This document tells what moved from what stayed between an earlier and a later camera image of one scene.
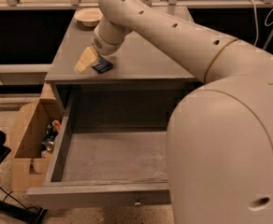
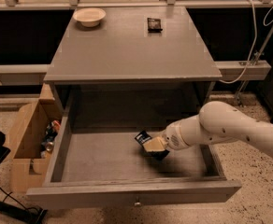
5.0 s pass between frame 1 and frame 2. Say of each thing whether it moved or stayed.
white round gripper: moved
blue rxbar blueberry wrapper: moved
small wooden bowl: stayed
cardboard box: stayed
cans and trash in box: stayed
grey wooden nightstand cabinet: stayed
